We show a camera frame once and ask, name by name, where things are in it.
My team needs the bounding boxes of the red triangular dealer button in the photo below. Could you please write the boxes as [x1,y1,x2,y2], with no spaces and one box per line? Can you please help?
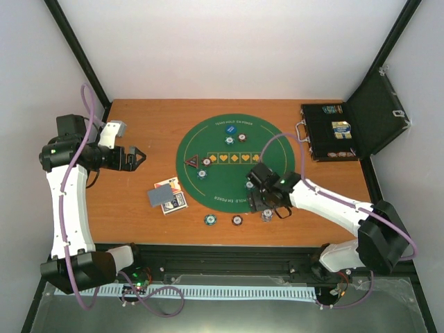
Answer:
[185,155,199,169]

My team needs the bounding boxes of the blue small blind button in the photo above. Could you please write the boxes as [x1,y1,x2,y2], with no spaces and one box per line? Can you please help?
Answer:
[225,125,237,135]

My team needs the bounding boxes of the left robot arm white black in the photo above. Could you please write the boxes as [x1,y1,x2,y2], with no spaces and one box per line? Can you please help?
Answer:
[39,114,146,294]

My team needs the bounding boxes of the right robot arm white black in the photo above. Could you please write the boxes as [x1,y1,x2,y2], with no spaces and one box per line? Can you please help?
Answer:
[247,171,417,275]

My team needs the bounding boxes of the white poker chip stack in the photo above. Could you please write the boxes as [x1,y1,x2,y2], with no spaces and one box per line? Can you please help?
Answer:
[261,209,273,222]

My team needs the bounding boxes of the grey card box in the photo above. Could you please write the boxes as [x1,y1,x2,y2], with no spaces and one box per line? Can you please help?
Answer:
[147,184,174,207]

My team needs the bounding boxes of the red poker chip stack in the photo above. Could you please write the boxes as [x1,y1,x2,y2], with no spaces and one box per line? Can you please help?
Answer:
[232,215,243,226]

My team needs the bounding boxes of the blue playing card deck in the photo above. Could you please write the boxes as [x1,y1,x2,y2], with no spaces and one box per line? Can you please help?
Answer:
[161,192,188,215]

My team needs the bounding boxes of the round green poker mat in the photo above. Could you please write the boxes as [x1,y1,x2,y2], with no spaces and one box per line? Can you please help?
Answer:
[176,114,296,214]

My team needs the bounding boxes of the teal poker chip stack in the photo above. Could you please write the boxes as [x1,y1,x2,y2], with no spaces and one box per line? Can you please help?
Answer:
[204,214,217,225]

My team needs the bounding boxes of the red chips in case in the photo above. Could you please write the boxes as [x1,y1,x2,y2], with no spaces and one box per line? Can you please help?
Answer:
[327,151,356,158]

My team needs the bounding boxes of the card deck in case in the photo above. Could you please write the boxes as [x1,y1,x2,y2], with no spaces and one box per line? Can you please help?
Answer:
[332,121,352,139]

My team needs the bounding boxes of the black poker case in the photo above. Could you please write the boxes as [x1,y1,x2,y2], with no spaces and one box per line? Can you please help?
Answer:
[299,65,411,162]

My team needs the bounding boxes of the teal chips in case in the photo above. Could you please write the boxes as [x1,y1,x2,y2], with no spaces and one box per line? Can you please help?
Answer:
[322,105,343,114]

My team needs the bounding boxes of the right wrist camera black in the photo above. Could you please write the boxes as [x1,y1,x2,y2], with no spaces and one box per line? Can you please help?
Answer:
[246,162,280,191]

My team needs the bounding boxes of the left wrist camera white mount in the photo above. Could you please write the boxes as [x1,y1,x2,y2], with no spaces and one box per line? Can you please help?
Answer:
[98,121,127,149]

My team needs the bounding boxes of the black aluminium frame rail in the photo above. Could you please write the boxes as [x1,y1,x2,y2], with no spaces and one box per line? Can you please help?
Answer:
[44,242,417,289]

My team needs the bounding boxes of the light blue cable duct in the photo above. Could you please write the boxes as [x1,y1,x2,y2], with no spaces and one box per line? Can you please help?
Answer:
[54,281,317,301]

